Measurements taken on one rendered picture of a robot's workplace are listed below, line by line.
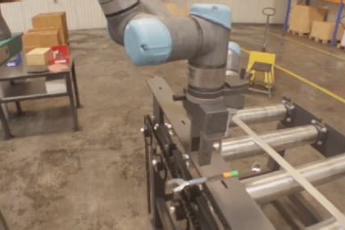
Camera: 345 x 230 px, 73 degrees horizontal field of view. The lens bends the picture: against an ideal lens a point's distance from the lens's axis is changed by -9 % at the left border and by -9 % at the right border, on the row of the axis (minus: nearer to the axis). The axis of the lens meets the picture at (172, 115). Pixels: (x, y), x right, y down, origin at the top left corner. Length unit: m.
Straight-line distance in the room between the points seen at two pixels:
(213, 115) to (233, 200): 0.24
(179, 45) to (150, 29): 0.05
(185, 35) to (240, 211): 0.40
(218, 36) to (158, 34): 0.12
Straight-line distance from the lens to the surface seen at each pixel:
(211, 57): 0.46
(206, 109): 0.47
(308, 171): 1.23
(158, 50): 0.39
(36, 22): 7.69
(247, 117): 1.61
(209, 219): 0.88
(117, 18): 0.50
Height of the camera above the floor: 1.61
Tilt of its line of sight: 28 degrees down
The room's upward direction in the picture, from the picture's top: 1 degrees clockwise
